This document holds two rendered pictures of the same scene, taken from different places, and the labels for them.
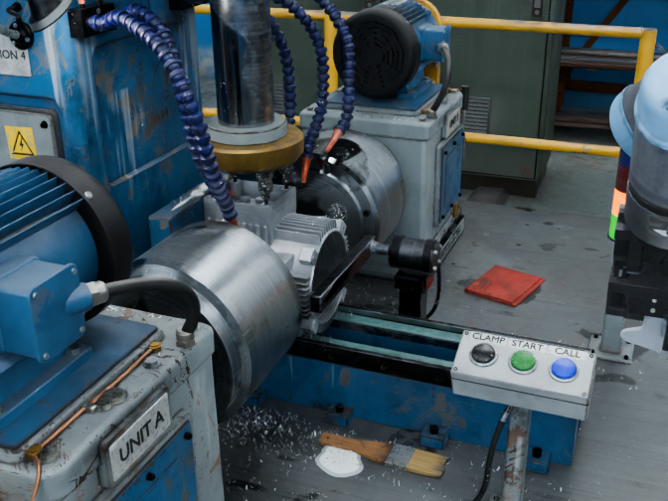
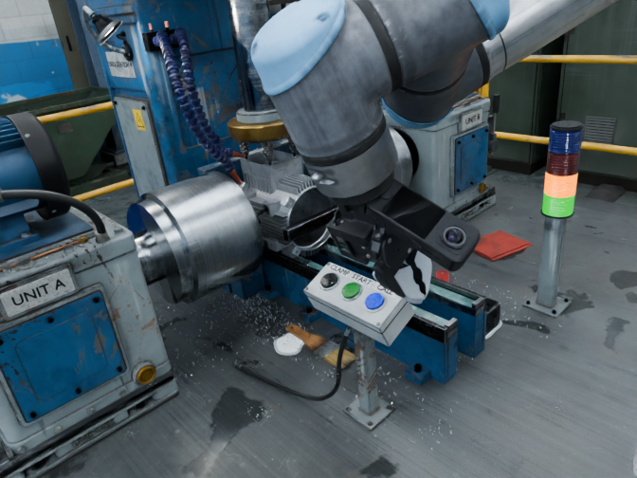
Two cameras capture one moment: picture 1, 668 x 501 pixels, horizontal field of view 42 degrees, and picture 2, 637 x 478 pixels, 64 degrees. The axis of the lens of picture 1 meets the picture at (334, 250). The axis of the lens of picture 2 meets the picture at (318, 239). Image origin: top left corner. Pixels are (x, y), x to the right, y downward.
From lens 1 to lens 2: 0.61 m
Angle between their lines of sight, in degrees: 25
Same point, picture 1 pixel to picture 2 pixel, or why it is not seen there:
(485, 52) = (615, 83)
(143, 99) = (218, 95)
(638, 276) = (349, 224)
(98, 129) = (173, 112)
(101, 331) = (63, 227)
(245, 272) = (208, 205)
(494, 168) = (615, 171)
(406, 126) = not seen: hidden behind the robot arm
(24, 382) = not seen: outside the picture
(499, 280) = (493, 241)
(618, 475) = (478, 401)
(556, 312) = (522, 269)
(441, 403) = not seen: hidden behind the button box
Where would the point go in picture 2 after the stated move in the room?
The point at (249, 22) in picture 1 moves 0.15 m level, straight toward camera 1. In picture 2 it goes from (248, 37) to (212, 45)
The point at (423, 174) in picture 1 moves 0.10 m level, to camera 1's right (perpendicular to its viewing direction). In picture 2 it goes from (433, 156) to (470, 157)
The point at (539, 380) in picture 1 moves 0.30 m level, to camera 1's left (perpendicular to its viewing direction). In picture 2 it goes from (354, 306) to (197, 280)
